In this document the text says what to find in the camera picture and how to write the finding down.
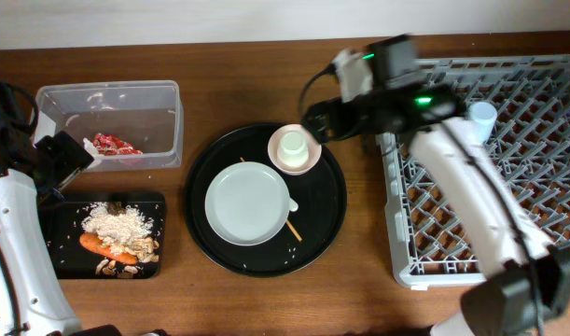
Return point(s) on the white plastic fork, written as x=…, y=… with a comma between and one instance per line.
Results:
x=293, y=206

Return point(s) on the pink bowl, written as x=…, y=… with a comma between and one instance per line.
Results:
x=315, y=150

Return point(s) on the light blue cup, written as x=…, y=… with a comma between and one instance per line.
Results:
x=484, y=116

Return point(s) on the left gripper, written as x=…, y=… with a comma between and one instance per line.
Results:
x=70, y=156

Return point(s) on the black rectangular tray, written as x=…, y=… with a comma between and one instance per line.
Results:
x=61, y=224

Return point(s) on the brown walnut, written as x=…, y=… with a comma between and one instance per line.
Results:
x=115, y=209

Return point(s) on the orange carrot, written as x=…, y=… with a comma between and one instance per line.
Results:
x=94, y=244

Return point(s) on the rice and peanuts pile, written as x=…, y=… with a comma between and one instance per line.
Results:
x=130, y=233

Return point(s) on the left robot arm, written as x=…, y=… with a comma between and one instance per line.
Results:
x=31, y=299

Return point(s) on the grey plate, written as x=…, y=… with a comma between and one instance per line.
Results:
x=247, y=203

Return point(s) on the round black tray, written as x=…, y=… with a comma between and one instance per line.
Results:
x=321, y=194

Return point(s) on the white cup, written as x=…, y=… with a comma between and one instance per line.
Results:
x=293, y=150

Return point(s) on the clear plastic bin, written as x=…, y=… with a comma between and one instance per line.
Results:
x=146, y=114

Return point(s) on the grey dishwasher rack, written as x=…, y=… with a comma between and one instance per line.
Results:
x=530, y=145

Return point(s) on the wooden chopstick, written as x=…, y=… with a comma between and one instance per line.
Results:
x=288, y=223

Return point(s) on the white tissue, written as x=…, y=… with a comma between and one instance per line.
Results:
x=93, y=151

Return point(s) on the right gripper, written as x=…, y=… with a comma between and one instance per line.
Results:
x=350, y=125

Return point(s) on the red snack wrapper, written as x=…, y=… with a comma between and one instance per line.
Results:
x=110, y=145

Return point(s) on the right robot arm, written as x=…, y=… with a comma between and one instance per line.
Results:
x=383, y=90

